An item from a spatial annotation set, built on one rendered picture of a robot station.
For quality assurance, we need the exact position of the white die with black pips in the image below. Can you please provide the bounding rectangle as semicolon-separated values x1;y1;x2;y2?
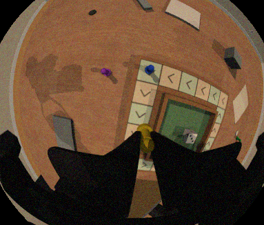
182;129;198;144

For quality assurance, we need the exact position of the yellow pawn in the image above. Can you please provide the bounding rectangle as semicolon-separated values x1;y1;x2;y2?
137;124;154;153

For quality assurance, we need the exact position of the blue pawn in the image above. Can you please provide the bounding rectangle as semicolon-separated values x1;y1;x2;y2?
145;65;154;74

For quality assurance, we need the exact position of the purple game pawn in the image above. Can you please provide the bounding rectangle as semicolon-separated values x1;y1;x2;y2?
101;68;112;77

